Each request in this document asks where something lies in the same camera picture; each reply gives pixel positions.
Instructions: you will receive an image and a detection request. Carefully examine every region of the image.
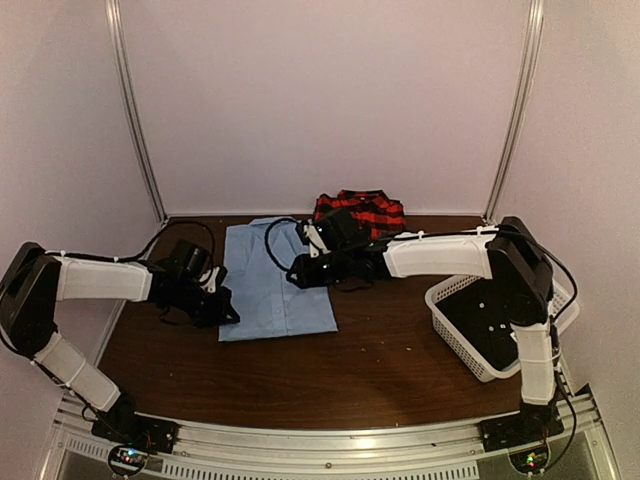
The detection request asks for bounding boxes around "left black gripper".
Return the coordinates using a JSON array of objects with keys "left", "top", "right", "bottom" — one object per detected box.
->
[{"left": 167, "top": 280, "right": 239, "bottom": 329}]

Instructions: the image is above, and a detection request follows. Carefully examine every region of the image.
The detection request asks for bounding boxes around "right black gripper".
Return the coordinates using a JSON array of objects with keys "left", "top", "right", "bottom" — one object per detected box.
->
[{"left": 287, "top": 247, "right": 353, "bottom": 289}]

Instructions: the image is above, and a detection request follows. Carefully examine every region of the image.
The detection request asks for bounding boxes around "light blue long sleeve shirt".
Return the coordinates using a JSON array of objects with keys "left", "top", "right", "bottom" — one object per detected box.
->
[{"left": 218, "top": 217, "right": 338, "bottom": 342}]

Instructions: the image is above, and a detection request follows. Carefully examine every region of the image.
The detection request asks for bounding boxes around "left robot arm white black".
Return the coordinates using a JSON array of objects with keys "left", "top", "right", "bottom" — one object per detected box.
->
[{"left": 1, "top": 240, "right": 240, "bottom": 444}]

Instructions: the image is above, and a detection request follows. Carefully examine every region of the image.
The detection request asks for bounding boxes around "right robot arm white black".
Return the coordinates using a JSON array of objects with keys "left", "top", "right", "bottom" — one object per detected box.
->
[{"left": 285, "top": 209, "right": 559, "bottom": 442}]

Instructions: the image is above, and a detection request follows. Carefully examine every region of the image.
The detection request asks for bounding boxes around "red black plaid folded shirt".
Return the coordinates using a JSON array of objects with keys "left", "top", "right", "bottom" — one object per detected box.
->
[{"left": 313, "top": 189, "right": 406, "bottom": 239}]

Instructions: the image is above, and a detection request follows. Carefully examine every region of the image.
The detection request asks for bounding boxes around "left circuit board with leds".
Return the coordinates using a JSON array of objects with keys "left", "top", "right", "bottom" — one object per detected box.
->
[{"left": 107, "top": 445, "right": 149, "bottom": 476}]

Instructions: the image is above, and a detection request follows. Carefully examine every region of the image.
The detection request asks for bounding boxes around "circuit board with leds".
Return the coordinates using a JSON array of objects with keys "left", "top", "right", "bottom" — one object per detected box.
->
[
  {"left": 509, "top": 446, "right": 550, "bottom": 476},
  {"left": 107, "top": 445, "right": 149, "bottom": 476}
]

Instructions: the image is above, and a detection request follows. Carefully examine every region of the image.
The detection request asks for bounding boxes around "black shirt in basket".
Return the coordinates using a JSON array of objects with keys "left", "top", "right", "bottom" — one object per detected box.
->
[{"left": 435, "top": 279, "right": 518, "bottom": 373}]

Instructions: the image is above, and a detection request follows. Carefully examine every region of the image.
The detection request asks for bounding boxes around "white plastic basket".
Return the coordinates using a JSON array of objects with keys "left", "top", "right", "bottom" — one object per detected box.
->
[{"left": 425, "top": 275, "right": 554, "bottom": 390}]

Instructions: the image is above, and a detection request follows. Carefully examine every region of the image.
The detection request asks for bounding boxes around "right circuit board with leds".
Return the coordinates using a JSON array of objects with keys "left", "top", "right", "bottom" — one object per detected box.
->
[{"left": 509, "top": 446, "right": 550, "bottom": 476}]

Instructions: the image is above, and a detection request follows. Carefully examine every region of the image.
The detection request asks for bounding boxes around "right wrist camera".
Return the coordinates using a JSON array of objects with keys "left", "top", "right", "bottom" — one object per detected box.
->
[{"left": 296, "top": 221, "right": 330, "bottom": 258}]

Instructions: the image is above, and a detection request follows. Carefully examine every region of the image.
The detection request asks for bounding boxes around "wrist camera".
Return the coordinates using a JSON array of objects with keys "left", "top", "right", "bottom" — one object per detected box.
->
[
  {"left": 296, "top": 221, "right": 330, "bottom": 258},
  {"left": 198, "top": 266, "right": 228, "bottom": 293}
]

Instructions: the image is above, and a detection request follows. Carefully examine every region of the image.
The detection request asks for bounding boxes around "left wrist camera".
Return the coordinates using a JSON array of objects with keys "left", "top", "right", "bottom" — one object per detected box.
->
[{"left": 198, "top": 266, "right": 228, "bottom": 293}]

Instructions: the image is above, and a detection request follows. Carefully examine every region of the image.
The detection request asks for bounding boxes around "right black cable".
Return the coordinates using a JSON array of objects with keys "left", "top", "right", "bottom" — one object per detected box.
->
[{"left": 264, "top": 215, "right": 301, "bottom": 274}]

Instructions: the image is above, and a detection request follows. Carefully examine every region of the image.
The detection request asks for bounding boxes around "black cable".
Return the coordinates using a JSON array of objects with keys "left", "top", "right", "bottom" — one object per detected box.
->
[
  {"left": 264, "top": 215, "right": 301, "bottom": 274},
  {"left": 54, "top": 221, "right": 217, "bottom": 266}
]

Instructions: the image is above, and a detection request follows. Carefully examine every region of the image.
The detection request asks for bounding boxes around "left black cable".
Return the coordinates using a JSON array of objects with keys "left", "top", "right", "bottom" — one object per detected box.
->
[{"left": 54, "top": 221, "right": 217, "bottom": 266}]

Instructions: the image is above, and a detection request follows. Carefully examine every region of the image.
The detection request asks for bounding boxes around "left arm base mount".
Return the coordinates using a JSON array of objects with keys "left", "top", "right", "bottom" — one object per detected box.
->
[{"left": 91, "top": 416, "right": 179, "bottom": 454}]

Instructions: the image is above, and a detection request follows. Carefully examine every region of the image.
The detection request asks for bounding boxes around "aluminium front rail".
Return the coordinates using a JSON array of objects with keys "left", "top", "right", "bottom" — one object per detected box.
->
[{"left": 36, "top": 394, "right": 622, "bottom": 479}]

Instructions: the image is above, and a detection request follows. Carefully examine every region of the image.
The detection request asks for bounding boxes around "left aluminium frame post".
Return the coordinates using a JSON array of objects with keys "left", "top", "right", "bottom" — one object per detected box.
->
[{"left": 104, "top": 0, "right": 167, "bottom": 222}]

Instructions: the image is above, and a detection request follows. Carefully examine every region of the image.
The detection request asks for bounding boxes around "aluminium frame post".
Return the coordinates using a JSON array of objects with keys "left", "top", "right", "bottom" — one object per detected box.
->
[
  {"left": 104, "top": 0, "right": 167, "bottom": 222},
  {"left": 482, "top": 0, "right": 545, "bottom": 223}
]

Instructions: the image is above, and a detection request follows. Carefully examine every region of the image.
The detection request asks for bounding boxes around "right aluminium frame post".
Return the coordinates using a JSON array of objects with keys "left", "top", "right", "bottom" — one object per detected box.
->
[{"left": 482, "top": 0, "right": 545, "bottom": 223}]

